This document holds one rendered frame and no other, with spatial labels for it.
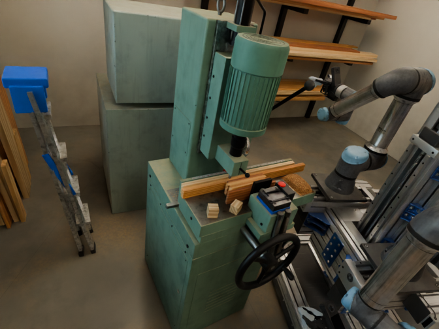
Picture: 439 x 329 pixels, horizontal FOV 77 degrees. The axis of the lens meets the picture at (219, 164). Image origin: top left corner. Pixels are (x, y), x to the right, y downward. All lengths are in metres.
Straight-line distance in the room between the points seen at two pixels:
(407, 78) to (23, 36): 2.92
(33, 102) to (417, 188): 1.65
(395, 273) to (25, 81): 1.48
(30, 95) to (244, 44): 0.94
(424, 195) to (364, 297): 0.62
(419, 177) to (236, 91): 0.83
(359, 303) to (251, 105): 0.69
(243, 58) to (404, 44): 3.73
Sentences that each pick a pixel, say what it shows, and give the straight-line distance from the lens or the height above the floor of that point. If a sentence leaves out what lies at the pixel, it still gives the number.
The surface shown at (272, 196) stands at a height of 1.00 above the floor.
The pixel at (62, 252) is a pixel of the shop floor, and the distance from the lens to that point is 2.15.
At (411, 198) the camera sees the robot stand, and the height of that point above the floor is 1.02.
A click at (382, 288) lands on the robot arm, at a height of 1.01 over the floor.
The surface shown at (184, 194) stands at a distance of 1.10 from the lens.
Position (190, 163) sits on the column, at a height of 0.92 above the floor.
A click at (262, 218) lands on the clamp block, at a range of 1.09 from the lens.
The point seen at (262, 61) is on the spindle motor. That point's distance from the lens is 0.89.
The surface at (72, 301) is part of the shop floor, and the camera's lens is 1.94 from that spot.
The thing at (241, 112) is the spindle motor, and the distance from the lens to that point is 0.94.
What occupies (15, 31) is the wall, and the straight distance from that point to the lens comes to 3.19.
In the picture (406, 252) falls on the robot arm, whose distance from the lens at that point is 0.91.
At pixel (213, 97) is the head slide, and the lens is 1.08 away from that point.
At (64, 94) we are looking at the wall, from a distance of 3.34.
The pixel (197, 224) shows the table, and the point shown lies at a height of 0.89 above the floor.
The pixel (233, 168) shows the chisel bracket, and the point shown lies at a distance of 1.08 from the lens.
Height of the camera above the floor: 1.65
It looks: 34 degrees down
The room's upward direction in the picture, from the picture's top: 12 degrees clockwise
